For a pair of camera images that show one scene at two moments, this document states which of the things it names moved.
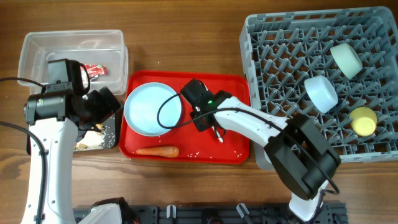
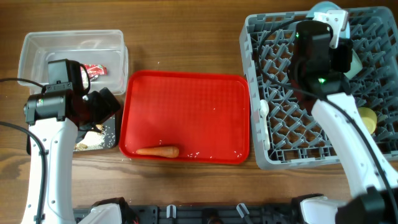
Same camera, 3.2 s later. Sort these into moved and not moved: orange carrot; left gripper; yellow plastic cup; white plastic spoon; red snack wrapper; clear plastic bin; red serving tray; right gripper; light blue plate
Moved: right gripper; white plastic spoon; light blue plate
Not moved: yellow plastic cup; red snack wrapper; clear plastic bin; orange carrot; red serving tray; left gripper
